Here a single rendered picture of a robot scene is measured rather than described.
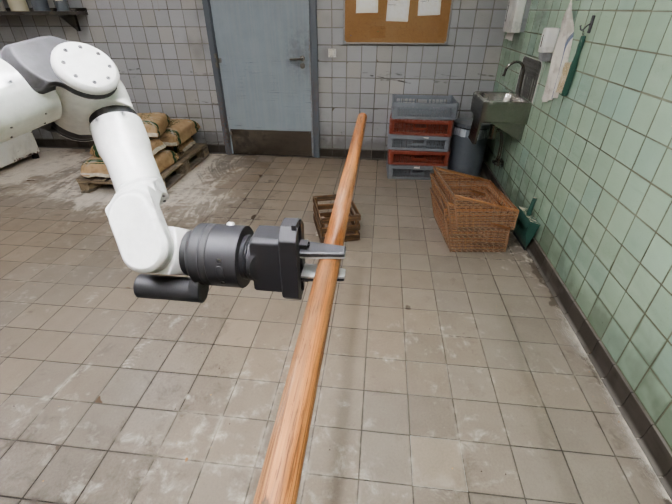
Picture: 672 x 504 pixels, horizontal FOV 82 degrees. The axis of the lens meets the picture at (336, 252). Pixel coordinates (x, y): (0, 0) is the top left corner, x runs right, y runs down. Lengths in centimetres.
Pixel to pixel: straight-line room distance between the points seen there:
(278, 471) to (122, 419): 172
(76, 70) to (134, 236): 23
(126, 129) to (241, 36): 403
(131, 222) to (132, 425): 149
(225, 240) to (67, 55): 32
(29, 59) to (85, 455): 159
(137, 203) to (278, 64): 405
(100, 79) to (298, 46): 391
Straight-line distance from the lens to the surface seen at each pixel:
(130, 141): 63
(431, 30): 442
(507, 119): 346
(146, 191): 57
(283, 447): 33
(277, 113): 464
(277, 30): 452
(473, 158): 416
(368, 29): 440
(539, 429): 197
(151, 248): 55
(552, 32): 325
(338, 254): 51
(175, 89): 504
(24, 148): 569
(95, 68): 66
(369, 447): 174
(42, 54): 67
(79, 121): 69
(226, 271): 52
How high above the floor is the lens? 149
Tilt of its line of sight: 32 degrees down
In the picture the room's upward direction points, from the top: straight up
